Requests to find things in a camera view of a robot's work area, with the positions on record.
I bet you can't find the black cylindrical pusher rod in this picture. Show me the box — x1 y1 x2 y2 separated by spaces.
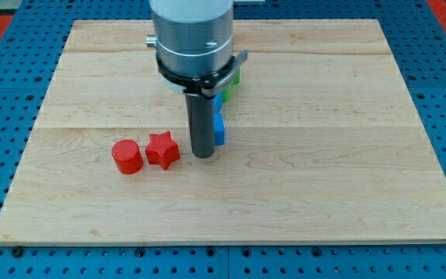
185 95 214 158

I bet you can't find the blue cube block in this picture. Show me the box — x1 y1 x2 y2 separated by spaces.
214 112 225 146

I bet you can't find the blue block behind rod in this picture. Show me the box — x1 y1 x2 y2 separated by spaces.
213 92 223 113

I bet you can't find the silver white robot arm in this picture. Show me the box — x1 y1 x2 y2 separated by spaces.
149 0 235 98

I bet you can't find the red star block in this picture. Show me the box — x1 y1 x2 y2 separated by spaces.
145 131 180 171

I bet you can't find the green block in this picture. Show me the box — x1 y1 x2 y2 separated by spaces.
222 71 240 102

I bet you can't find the red cylinder block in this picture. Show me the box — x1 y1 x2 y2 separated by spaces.
111 139 143 174

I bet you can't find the black clamp ring with bracket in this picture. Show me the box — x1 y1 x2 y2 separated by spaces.
155 50 249 99

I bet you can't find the wooden board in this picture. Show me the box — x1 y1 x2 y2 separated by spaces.
0 19 446 246

